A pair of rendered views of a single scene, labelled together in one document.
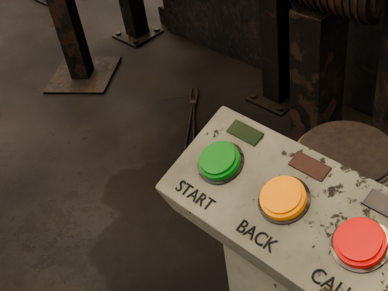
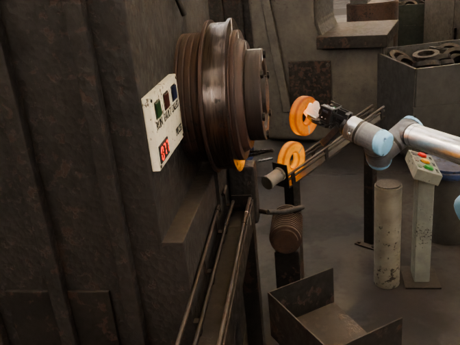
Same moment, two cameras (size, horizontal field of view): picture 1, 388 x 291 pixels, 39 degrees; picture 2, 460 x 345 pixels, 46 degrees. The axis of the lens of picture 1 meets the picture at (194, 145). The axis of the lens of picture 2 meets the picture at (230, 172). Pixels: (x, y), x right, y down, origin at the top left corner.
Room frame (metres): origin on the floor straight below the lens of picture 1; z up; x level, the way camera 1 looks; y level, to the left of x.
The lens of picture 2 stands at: (2.41, 1.01, 1.52)
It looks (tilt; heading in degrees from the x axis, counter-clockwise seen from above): 22 degrees down; 229
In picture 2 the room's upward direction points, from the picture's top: 6 degrees counter-clockwise
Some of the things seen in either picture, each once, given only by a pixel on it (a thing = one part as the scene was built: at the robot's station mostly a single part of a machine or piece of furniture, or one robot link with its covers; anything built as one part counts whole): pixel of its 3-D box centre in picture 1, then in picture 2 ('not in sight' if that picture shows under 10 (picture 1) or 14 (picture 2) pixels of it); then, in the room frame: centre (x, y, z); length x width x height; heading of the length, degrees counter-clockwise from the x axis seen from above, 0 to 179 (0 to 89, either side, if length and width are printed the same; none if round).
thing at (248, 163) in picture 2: not in sight; (243, 192); (1.14, -0.38, 0.68); 0.11 x 0.08 x 0.24; 129
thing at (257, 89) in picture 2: not in sight; (258, 94); (1.25, -0.14, 1.11); 0.28 x 0.06 x 0.28; 39
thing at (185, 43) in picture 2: not in sight; (201, 98); (1.36, -0.28, 1.12); 0.47 x 0.10 x 0.47; 39
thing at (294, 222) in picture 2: (333, 68); (289, 270); (0.97, -0.32, 0.27); 0.22 x 0.13 x 0.53; 39
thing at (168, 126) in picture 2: not in sight; (165, 119); (1.64, -0.09, 1.15); 0.26 x 0.02 x 0.18; 39
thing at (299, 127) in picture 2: not in sight; (304, 116); (0.82, -0.33, 0.91); 0.16 x 0.03 x 0.16; 3
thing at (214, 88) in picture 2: not in sight; (227, 96); (1.31, -0.22, 1.11); 0.47 x 0.06 x 0.47; 39
